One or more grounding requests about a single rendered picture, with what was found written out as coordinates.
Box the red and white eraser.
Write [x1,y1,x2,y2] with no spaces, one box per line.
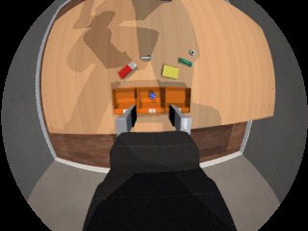
[118,61,137,79]

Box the orange divided tray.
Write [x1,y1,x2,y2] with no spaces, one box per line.
[112,87,192,115]

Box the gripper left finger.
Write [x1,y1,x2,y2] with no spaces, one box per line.
[115,105,137,136]

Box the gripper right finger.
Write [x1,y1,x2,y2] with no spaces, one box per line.
[168,105,192,134]

